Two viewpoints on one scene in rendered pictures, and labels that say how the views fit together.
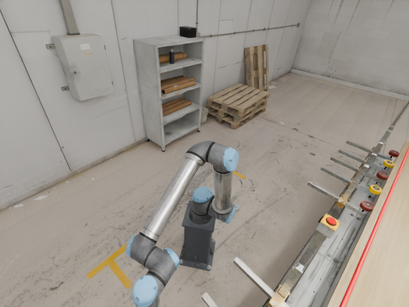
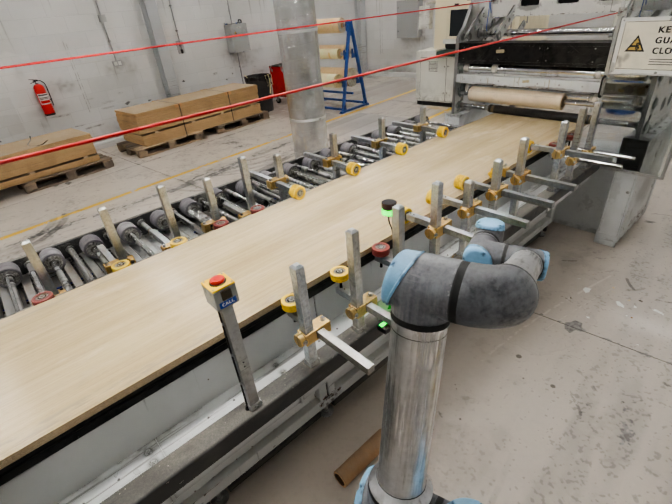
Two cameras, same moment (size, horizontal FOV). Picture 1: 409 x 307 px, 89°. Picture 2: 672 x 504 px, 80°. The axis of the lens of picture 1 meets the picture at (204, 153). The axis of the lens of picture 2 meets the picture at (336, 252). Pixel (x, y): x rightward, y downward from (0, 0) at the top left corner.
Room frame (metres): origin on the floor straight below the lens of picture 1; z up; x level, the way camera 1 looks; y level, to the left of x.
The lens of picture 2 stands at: (1.51, -0.18, 1.85)
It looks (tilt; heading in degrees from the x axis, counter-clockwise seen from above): 32 degrees down; 187
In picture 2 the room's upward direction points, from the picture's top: 6 degrees counter-clockwise
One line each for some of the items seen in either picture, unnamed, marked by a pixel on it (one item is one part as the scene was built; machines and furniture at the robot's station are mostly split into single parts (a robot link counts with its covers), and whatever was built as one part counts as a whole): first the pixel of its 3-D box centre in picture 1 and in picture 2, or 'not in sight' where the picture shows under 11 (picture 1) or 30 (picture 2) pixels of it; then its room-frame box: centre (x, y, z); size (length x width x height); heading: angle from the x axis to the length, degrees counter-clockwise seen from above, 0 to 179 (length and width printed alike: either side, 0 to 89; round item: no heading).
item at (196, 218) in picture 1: (201, 211); not in sight; (1.08, -0.01, 0.65); 0.19 x 0.19 x 0.10
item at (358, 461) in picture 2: not in sight; (363, 456); (0.41, -0.29, 0.04); 0.30 x 0.08 x 0.08; 136
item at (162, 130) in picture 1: (173, 94); not in sight; (3.16, 0.56, 0.78); 0.90 x 0.45 x 1.55; 142
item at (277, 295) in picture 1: (279, 297); (312, 331); (0.43, -0.44, 0.84); 0.13 x 0.06 x 0.05; 136
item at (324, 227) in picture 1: (327, 226); (220, 292); (0.63, -0.63, 1.18); 0.07 x 0.07 x 0.08; 46
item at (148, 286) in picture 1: (146, 293); (488, 237); (0.31, 0.18, 1.14); 0.10 x 0.09 x 0.12; 154
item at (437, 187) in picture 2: not in sight; (435, 231); (-0.10, 0.07, 0.94); 0.03 x 0.03 x 0.48; 46
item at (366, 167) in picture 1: (350, 188); not in sight; (1.17, -1.14, 0.94); 0.03 x 0.03 x 0.48; 46
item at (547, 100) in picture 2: not in sight; (538, 99); (-2.00, 1.13, 1.05); 1.43 x 0.12 x 0.12; 46
